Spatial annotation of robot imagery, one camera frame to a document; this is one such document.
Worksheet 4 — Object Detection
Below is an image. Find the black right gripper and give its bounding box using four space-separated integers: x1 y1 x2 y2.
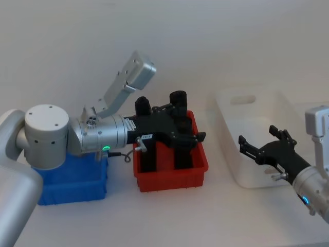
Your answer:
238 125 312 185

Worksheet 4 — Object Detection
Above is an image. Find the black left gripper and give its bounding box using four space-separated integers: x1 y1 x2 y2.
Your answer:
125 102 207 151

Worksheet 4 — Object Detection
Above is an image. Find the white plastic bin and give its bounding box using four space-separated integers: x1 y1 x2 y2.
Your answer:
214 87 309 190

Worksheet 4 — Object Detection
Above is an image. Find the red plastic bin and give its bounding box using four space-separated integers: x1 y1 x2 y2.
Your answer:
132 110 209 193

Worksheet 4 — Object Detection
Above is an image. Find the blue plastic bin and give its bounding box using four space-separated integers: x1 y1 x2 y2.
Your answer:
30 151 108 206

